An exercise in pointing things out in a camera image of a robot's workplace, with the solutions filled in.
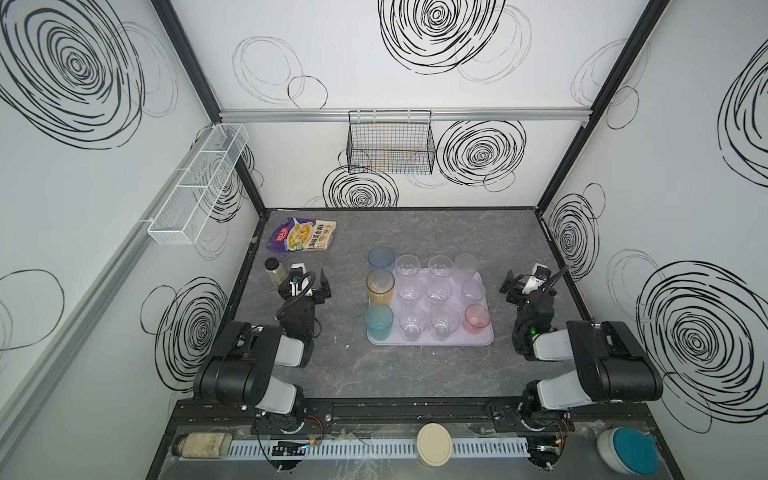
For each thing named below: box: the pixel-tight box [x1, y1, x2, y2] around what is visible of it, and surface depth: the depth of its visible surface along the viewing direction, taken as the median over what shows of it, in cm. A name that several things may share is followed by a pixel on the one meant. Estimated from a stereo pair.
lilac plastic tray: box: [367, 268, 494, 346], surface depth 90 cm
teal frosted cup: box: [364, 303, 394, 341], surface depth 86 cm
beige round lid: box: [416, 422, 453, 467], surface depth 66 cm
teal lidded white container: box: [597, 427, 659, 476], surface depth 66 cm
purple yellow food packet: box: [267, 217, 337, 252], surface depth 113 cm
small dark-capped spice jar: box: [264, 257, 288, 285], surface depth 95 cm
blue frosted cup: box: [367, 245, 396, 271], surface depth 91 cm
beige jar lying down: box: [172, 432, 233, 459], surface depth 68 cm
